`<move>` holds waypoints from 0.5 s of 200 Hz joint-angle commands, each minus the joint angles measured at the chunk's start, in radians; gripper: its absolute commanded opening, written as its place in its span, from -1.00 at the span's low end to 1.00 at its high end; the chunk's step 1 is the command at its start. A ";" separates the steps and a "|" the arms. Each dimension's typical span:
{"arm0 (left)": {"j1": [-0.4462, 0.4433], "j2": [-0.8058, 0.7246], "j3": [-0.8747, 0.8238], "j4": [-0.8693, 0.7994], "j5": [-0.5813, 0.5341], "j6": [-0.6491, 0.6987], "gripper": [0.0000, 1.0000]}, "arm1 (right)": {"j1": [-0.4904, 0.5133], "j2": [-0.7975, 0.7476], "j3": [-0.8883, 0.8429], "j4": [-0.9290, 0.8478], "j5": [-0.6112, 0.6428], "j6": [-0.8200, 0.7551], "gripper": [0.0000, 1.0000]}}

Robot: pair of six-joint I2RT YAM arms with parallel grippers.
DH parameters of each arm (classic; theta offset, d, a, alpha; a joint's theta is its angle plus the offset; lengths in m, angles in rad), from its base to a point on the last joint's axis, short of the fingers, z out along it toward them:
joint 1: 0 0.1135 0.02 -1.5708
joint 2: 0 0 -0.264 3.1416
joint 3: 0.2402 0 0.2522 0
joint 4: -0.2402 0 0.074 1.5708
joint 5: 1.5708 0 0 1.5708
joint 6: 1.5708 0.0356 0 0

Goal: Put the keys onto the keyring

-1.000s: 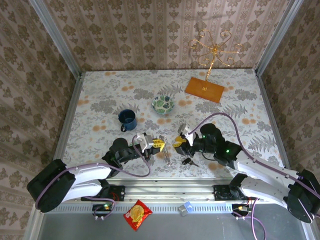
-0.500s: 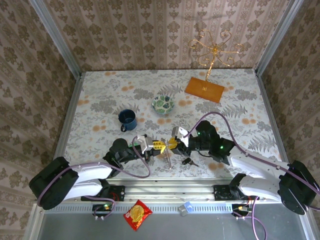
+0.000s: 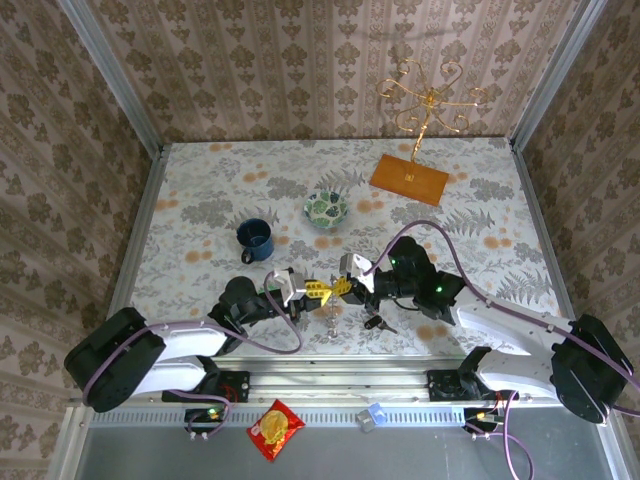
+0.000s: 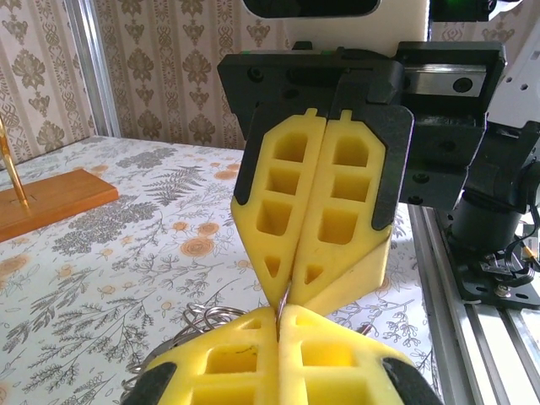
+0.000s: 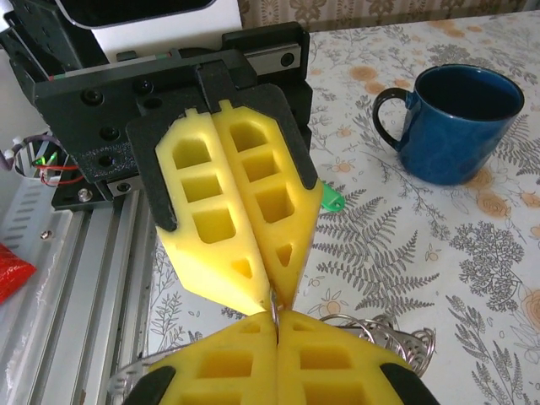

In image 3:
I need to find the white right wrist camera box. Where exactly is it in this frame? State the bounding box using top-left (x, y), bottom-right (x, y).
top-left (338, 252), bottom-right (375, 292)

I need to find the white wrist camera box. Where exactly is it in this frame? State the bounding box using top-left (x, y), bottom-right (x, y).
top-left (272, 268), bottom-right (307, 308)
top-left (338, 252), bottom-right (375, 292)

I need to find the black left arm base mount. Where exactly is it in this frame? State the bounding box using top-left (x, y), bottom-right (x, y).
top-left (161, 370), bottom-right (251, 404)

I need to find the dark blue enamel mug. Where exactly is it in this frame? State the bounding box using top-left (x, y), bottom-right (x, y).
top-left (235, 218), bottom-right (275, 265)

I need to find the small blue silver packet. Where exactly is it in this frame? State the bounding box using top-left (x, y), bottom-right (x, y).
top-left (355, 403), bottom-right (387, 434)

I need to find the grey slotted cable duct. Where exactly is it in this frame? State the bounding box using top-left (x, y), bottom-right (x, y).
top-left (89, 405), bottom-right (469, 427)

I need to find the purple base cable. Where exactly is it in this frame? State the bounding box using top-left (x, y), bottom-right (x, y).
top-left (502, 388), bottom-right (537, 480)

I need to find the black head key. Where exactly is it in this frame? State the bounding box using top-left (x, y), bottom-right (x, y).
top-left (363, 313), bottom-right (399, 336)

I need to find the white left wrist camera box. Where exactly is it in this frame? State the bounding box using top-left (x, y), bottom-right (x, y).
top-left (272, 268), bottom-right (307, 308)

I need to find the aluminium frame post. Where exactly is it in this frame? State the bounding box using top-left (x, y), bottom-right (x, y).
top-left (508, 0), bottom-right (610, 150)
top-left (57, 0), bottom-right (166, 157)

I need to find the small black controller board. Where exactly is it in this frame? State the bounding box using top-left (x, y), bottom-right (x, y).
top-left (462, 405), bottom-right (507, 441)
top-left (183, 405), bottom-right (235, 442)

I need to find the green leaf pattern bowl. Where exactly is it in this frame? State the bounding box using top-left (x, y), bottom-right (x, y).
top-left (302, 190), bottom-right (351, 231)

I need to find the gold hook stand wooden base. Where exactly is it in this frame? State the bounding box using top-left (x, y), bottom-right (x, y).
top-left (368, 58), bottom-right (489, 208)

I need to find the aluminium table side rail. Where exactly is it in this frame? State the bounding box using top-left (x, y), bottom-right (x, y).
top-left (94, 144), bottom-right (169, 369)
top-left (508, 138), bottom-right (576, 314)

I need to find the aluminium front mounting rail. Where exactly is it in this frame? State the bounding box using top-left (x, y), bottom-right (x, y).
top-left (69, 355), bottom-right (569, 404)

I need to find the red snack packet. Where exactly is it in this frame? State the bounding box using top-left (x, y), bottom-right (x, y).
top-left (246, 398), bottom-right (307, 464)

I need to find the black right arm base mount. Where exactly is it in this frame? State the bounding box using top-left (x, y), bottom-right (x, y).
top-left (426, 368), bottom-right (521, 402)

